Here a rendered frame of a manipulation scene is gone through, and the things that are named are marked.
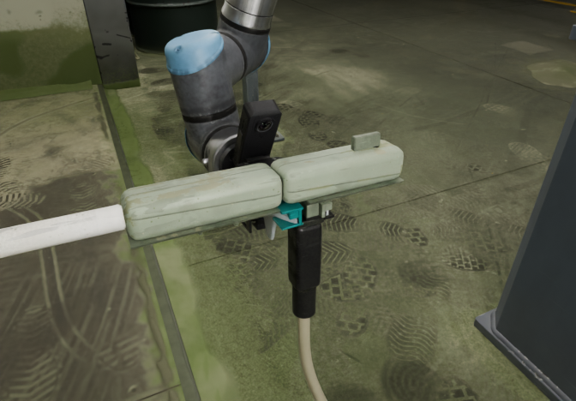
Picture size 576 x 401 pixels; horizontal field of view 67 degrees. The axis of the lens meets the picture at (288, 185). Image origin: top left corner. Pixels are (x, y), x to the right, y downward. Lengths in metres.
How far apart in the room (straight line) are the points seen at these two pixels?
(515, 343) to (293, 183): 0.71
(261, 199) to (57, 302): 0.76
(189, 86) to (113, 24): 1.70
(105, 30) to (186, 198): 2.00
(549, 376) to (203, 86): 0.82
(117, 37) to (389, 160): 2.00
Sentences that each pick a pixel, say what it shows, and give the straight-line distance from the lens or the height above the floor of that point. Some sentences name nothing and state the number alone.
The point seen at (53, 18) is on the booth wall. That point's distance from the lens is 2.36.
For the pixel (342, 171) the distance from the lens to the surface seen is 0.47.
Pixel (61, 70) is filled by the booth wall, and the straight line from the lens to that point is 2.41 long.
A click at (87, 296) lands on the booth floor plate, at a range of 1.12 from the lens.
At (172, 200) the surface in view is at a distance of 0.41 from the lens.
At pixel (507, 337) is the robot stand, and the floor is 0.04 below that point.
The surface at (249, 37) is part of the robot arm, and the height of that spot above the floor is 0.60.
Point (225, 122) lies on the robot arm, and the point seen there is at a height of 0.50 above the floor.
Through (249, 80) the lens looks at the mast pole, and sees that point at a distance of 1.69.
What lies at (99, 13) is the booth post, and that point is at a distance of 2.36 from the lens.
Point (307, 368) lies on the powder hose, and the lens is 0.65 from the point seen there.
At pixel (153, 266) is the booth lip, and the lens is 1.14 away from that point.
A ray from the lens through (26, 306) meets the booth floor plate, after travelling 1.15.
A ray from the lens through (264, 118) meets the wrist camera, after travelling 0.54.
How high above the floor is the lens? 0.78
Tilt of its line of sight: 32 degrees down
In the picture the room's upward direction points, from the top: straight up
